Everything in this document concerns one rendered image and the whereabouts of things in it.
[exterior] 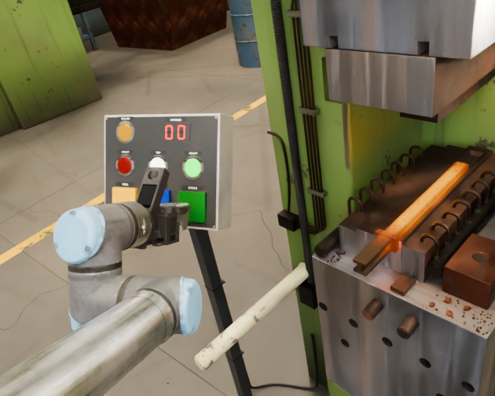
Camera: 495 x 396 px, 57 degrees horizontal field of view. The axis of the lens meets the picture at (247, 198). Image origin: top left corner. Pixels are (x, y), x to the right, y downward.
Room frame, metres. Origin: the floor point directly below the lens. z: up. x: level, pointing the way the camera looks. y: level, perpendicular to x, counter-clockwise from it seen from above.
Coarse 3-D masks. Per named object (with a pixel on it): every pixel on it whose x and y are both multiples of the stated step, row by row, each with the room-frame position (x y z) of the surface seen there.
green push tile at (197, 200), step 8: (184, 192) 0.96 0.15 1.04; (192, 192) 0.95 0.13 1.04; (200, 192) 0.94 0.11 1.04; (184, 200) 0.95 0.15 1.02; (192, 200) 0.94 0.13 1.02; (200, 200) 0.93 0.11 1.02; (192, 208) 0.93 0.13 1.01; (200, 208) 0.92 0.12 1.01; (192, 216) 0.92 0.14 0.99; (200, 216) 0.91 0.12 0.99
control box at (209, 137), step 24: (120, 120) 1.13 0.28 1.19; (144, 120) 1.10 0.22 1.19; (168, 120) 1.06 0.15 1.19; (192, 120) 1.03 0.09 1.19; (216, 120) 1.01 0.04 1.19; (120, 144) 1.10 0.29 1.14; (144, 144) 1.07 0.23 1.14; (168, 144) 1.04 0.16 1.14; (192, 144) 1.01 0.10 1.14; (216, 144) 0.98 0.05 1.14; (144, 168) 1.04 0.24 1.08; (168, 168) 1.01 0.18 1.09; (216, 168) 0.95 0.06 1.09; (216, 192) 0.93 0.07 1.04; (216, 216) 0.90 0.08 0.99
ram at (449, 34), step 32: (320, 0) 0.79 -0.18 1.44; (352, 0) 0.74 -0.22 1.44; (384, 0) 0.70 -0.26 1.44; (416, 0) 0.66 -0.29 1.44; (448, 0) 0.62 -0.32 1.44; (480, 0) 0.60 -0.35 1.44; (320, 32) 0.79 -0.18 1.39; (352, 32) 0.74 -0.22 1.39; (384, 32) 0.70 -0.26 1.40; (416, 32) 0.66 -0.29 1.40; (448, 32) 0.62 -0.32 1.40; (480, 32) 0.61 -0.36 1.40
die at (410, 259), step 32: (416, 160) 0.98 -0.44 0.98; (448, 160) 0.94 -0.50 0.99; (480, 160) 0.90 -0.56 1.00; (416, 192) 0.83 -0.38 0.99; (448, 192) 0.80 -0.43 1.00; (480, 192) 0.78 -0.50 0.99; (352, 224) 0.78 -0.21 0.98; (384, 224) 0.75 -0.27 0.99; (416, 224) 0.71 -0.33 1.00; (448, 224) 0.70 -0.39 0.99; (416, 256) 0.65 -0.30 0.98
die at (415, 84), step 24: (336, 48) 0.78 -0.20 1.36; (336, 72) 0.77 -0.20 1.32; (360, 72) 0.73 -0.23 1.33; (384, 72) 0.70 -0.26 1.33; (408, 72) 0.67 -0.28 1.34; (432, 72) 0.64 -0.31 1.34; (456, 72) 0.68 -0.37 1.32; (480, 72) 0.74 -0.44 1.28; (336, 96) 0.77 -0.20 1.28; (360, 96) 0.73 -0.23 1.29; (384, 96) 0.70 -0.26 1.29; (408, 96) 0.66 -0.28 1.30; (432, 96) 0.63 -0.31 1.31; (456, 96) 0.68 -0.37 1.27
